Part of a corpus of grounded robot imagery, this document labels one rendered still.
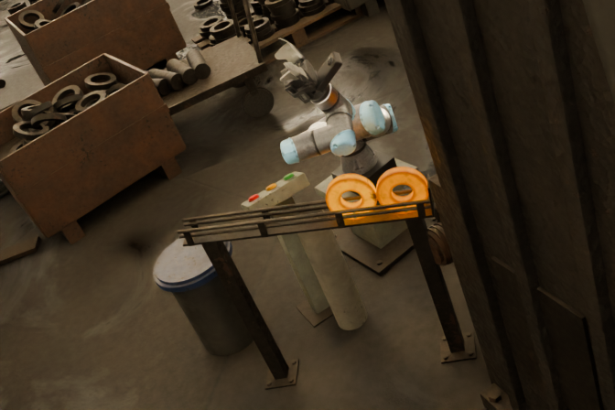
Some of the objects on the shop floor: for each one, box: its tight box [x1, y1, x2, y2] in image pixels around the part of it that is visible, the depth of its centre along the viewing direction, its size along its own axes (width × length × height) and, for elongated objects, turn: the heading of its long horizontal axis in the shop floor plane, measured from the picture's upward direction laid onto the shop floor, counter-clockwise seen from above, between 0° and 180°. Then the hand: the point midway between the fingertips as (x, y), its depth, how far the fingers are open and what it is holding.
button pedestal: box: [241, 171, 334, 328], centre depth 284 cm, size 16×24×62 cm, turn 145°
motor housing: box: [427, 221, 453, 265], centre depth 245 cm, size 13×22×54 cm, turn 145°
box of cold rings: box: [5, 0, 187, 86], centre depth 577 cm, size 103×83×75 cm
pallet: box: [191, 0, 363, 65], centre depth 547 cm, size 120×81×44 cm
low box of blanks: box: [0, 53, 187, 245], centre depth 431 cm, size 93×73×66 cm
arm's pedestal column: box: [333, 189, 438, 276], centre depth 318 cm, size 40×40×26 cm
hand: (285, 51), depth 198 cm, fingers open, 8 cm apart
